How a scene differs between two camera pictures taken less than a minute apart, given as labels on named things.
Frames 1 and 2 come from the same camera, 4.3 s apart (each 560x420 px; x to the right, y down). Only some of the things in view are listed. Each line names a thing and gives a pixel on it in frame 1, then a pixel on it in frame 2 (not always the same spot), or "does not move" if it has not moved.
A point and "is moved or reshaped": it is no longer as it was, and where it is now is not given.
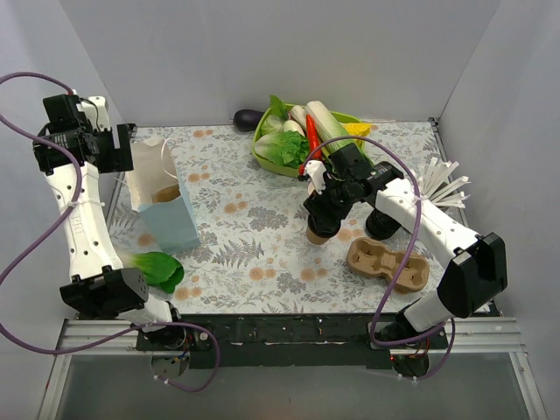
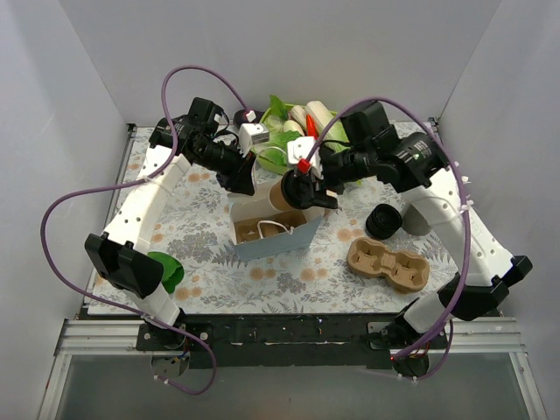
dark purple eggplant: [246, 120] does not move
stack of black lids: [380, 226] does not move
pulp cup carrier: [166, 194] is moved or reshaped
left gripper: [121, 146] -> [236, 171]
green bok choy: [161, 270] does not move
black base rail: [278, 341] does not move
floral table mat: [255, 256] does not move
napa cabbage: [329, 127] does not move
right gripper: [322, 217] -> [318, 182]
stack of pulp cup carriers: [372, 257] does not move
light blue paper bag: [157, 188] -> [257, 202]
